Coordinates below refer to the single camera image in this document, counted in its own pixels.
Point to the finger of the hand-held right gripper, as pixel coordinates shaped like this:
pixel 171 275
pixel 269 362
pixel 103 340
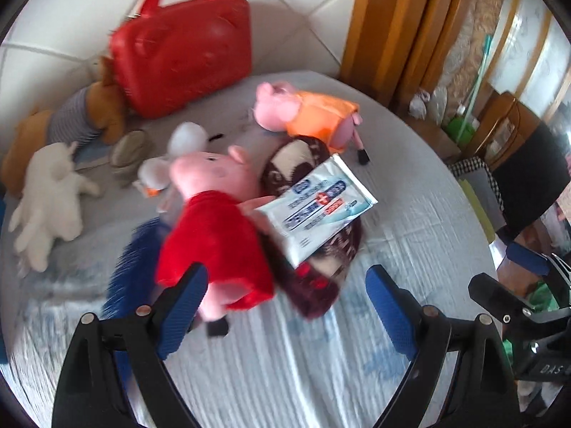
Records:
pixel 499 298
pixel 528 259

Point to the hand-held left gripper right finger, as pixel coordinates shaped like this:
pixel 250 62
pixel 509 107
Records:
pixel 388 307

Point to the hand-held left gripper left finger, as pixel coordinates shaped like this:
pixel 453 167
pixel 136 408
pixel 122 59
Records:
pixel 185 307

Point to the pink pig plush red dress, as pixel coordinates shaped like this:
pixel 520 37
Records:
pixel 214 240

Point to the blue fluffy feather toy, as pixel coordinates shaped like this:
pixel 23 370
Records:
pixel 134 272

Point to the checkered cloth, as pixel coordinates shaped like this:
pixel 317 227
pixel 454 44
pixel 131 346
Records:
pixel 479 183

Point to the wooden chair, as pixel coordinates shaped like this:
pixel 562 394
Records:
pixel 535 165

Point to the light blue striped bed sheet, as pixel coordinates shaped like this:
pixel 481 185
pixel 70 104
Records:
pixel 290 365

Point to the white wet wipes pack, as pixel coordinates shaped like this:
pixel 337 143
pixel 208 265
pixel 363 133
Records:
pixel 312 214

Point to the green mop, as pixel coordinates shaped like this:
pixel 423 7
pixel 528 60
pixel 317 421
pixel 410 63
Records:
pixel 464 125

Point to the small white duck plush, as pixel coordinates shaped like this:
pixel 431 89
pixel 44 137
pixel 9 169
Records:
pixel 187 140

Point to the white plush animal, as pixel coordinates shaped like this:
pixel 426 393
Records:
pixel 49 196

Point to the dark red knit hat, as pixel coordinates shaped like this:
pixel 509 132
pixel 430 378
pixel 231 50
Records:
pixel 290 160

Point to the pink pig plush orange dress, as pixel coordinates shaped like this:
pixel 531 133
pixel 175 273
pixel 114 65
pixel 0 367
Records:
pixel 312 116

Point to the brown capybara plush striped shirt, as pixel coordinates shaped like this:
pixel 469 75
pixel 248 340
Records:
pixel 102 107

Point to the red toy suitcase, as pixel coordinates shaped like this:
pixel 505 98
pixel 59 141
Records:
pixel 178 53

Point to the wooden frame post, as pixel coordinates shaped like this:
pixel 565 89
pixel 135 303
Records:
pixel 392 31

